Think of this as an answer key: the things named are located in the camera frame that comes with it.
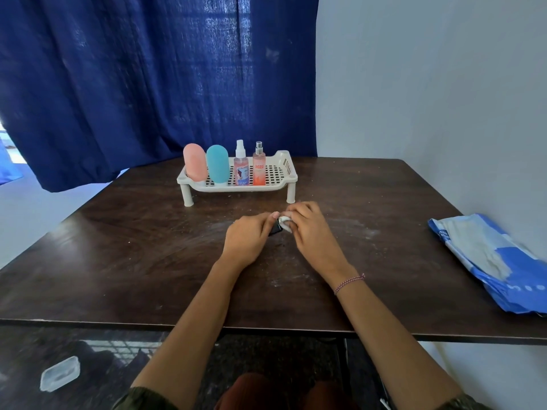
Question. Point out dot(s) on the teal silicone travel bottle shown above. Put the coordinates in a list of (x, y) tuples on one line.
[(218, 164)]

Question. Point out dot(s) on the pink silicone travel bottle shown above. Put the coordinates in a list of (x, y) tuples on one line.
[(195, 163)]

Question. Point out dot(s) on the blue and white plastic bag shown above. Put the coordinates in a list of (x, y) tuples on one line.
[(491, 260)]

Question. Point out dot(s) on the person's left hand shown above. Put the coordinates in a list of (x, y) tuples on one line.
[(245, 236)]

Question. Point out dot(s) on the dark wooden table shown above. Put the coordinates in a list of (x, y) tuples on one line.
[(171, 260)]

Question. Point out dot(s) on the pink spray bottle blue label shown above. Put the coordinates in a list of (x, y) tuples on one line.
[(241, 166)]

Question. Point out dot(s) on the person's right fingers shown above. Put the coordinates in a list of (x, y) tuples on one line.
[(301, 211)]

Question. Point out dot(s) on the person's right hand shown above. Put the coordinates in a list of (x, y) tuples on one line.
[(314, 236)]

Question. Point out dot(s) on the person's left thumb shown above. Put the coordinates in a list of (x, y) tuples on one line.
[(273, 218)]

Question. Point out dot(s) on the person's right forearm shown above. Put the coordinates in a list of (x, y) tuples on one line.
[(393, 341)]

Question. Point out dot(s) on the white cloth wad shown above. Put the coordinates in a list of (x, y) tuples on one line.
[(285, 221)]

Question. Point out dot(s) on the white perforated plastic rack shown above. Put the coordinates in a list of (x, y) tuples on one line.
[(239, 181)]

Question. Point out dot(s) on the person's left forearm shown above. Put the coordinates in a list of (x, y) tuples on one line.
[(192, 328)]

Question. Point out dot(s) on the small black object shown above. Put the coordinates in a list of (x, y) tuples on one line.
[(275, 229)]

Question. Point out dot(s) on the orange spray bottle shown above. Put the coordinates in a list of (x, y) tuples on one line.
[(259, 166)]

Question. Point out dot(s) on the clear plastic container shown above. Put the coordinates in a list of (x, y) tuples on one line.
[(60, 374)]

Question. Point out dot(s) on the dark blue curtain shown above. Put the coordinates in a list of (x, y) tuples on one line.
[(158, 85)]

